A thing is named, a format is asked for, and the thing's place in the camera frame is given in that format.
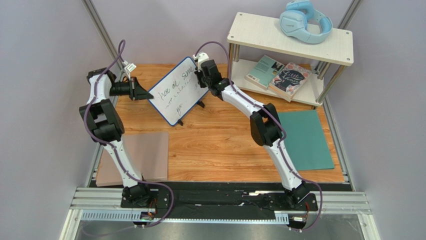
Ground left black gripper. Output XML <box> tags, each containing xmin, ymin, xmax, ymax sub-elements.
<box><xmin>110</xmin><ymin>77</ymin><xmax>155</xmax><ymax>101</ymax></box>

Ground blue framed whiteboard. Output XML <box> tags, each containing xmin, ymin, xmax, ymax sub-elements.
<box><xmin>148</xmin><ymin>56</ymin><xmax>208</xmax><ymax>126</ymax></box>

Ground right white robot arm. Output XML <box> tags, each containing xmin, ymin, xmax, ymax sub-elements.
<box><xmin>195</xmin><ymin>59</ymin><xmax>310</xmax><ymax>208</ymax></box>

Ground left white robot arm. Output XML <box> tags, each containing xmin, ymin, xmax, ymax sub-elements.
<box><xmin>79</xmin><ymin>67</ymin><xmax>154</xmax><ymax>208</ymax></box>

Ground teal paperback book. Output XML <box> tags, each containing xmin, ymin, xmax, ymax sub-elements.
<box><xmin>244</xmin><ymin>55</ymin><xmax>285</xmax><ymax>90</ymax></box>

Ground white two-tier shelf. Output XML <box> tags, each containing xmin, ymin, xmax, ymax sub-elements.
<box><xmin>227</xmin><ymin>12</ymin><xmax>354</xmax><ymax>107</ymax></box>

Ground pink mat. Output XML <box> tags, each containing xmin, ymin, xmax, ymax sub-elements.
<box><xmin>95</xmin><ymin>131</ymin><xmax>169</xmax><ymax>187</ymax></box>

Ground Little Women book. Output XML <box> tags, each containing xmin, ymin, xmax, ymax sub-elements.
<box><xmin>268</xmin><ymin>62</ymin><xmax>312</xmax><ymax>102</ymax></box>

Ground light blue headphones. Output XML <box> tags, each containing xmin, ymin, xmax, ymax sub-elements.
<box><xmin>279</xmin><ymin>0</ymin><xmax>333</xmax><ymax>45</ymax></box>

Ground green mat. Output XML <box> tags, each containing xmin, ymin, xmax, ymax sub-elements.
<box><xmin>278</xmin><ymin>110</ymin><xmax>335</xmax><ymax>171</ymax></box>

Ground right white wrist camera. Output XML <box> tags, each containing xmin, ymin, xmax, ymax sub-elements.
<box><xmin>192</xmin><ymin>52</ymin><xmax>210</xmax><ymax>72</ymax></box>

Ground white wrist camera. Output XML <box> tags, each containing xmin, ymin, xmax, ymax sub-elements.
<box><xmin>192</xmin><ymin>52</ymin><xmax>210</xmax><ymax>72</ymax></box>
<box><xmin>123</xmin><ymin>61</ymin><xmax>137</xmax><ymax>79</ymax></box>

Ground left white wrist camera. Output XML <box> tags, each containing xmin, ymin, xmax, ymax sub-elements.
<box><xmin>123</xmin><ymin>61</ymin><xmax>137</xmax><ymax>79</ymax></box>

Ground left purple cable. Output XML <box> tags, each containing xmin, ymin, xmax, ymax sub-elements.
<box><xmin>82</xmin><ymin>39</ymin><xmax>175</xmax><ymax>229</ymax></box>

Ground purple cable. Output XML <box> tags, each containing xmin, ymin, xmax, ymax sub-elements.
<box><xmin>194</xmin><ymin>40</ymin><xmax>324</xmax><ymax>233</ymax></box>
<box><xmin>82</xmin><ymin>39</ymin><xmax>175</xmax><ymax>229</ymax></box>

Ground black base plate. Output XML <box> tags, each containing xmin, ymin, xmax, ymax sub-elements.
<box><xmin>166</xmin><ymin>181</ymin><xmax>320</xmax><ymax>220</ymax></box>

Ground aluminium frame rail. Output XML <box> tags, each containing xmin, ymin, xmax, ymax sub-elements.
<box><xmin>61</xmin><ymin>182</ymin><xmax>380</xmax><ymax>240</ymax></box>

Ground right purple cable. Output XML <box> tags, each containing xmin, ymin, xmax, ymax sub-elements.
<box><xmin>194</xmin><ymin>40</ymin><xmax>324</xmax><ymax>233</ymax></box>

